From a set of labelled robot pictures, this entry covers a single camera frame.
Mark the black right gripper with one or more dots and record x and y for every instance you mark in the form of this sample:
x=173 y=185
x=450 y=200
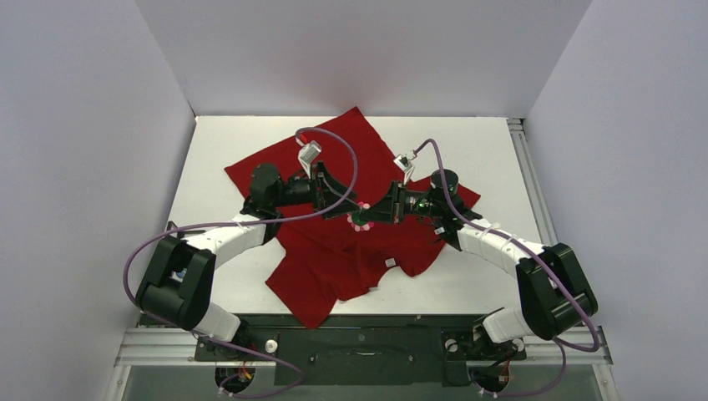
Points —
x=396 y=202

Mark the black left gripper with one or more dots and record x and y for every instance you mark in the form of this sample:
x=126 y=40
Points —
x=317 y=188

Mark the pink flower brooch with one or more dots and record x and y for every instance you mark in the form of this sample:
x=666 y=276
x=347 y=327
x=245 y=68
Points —
x=356 y=221

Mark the red t-shirt garment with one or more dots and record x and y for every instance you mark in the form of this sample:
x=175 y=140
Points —
x=328 y=260

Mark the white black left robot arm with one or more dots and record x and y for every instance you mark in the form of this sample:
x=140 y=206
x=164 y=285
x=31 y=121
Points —
x=176 y=286

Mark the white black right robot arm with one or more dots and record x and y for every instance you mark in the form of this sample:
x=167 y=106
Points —
x=554 y=294

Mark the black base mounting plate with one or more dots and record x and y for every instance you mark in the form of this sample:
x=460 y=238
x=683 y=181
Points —
x=368 y=350

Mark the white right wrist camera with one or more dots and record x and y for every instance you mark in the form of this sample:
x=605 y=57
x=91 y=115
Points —
x=405 y=163

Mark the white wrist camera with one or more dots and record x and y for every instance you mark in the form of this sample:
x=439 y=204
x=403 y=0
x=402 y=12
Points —
x=405 y=163
x=307 y=154

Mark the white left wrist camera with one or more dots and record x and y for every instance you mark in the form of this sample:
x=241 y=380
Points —
x=307 y=154

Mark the right side aluminium rail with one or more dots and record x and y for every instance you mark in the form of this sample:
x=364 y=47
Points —
x=539 y=207

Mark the aluminium frame rail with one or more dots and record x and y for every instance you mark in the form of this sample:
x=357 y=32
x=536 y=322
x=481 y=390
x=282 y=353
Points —
x=175 y=347

